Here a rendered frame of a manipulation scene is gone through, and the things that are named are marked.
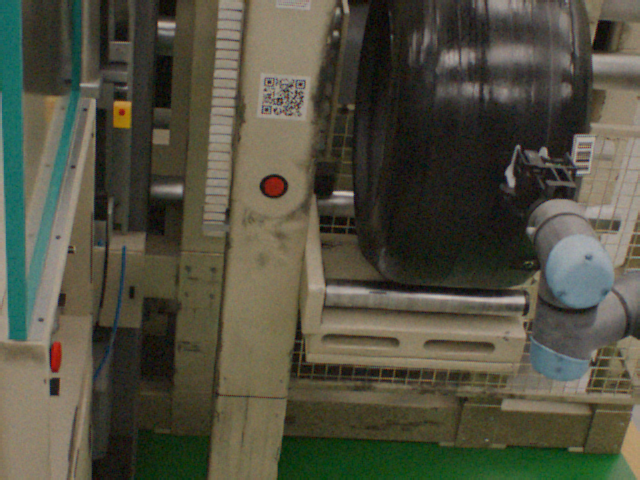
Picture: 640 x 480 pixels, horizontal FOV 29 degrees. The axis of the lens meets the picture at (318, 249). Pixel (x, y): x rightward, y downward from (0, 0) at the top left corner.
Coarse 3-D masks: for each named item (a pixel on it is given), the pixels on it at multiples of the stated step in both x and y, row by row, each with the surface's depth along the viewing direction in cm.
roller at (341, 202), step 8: (336, 192) 228; (344, 192) 228; (352, 192) 228; (320, 200) 226; (328, 200) 227; (336, 200) 227; (344, 200) 227; (352, 200) 227; (320, 208) 227; (328, 208) 227; (336, 208) 227; (344, 208) 227; (352, 208) 227
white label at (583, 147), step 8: (576, 136) 179; (584, 136) 180; (592, 136) 180; (576, 144) 179; (584, 144) 180; (592, 144) 181; (576, 152) 180; (584, 152) 180; (592, 152) 181; (576, 160) 180; (584, 160) 181; (592, 160) 182; (584, 168) 181
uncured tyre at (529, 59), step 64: (384, 0) 208; (448, 0) 179; (512, 0) 181; (576, 0) 185; (384, 64) 226; (448, 64) 176; (512, 64) 177; (576, 64) 179; (384, 128) 229; (448, 128) 176; (512, 128) 177; (576, 128) 179; (384, 192) 186; (448, 192) 180; (576, 192) 185; (384, 256) 194; (448, 256) 188
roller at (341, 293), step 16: (336, 288) 204; (352, 288) 204; (368, 288) 204; (384, 288) 205; (400, 288) 205; (416, 288) 205; (432, 288) 206; (448, 288) 206; (464, 288) 207; (336, 304) 205; (352, 304) 205; (368, 304) 205; (384, 304) 205; (400, 304) 205; (416, 304) 205; (432, 304) 205; (448, 304) 206; (464, 304) 206; (480, 304) 206; (496, 304) 206; (512, 304) 207; (528, 304) 207
